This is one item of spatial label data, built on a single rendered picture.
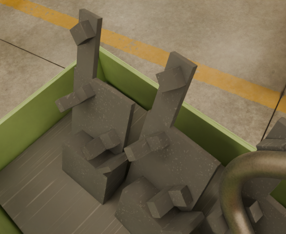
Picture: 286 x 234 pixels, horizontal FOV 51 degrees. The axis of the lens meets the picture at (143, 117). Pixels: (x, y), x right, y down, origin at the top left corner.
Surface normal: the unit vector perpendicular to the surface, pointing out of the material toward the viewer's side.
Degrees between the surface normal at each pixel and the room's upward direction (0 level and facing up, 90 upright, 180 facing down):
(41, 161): 0
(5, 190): 0
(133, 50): 0
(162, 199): 47
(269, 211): 72
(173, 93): 63
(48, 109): 90
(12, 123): 90
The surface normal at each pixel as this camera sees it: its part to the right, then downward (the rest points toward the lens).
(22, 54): -0.09, -0.54
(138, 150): 0.63, -0.22
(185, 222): -0.39, -0.92
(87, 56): -0.62, 0.40
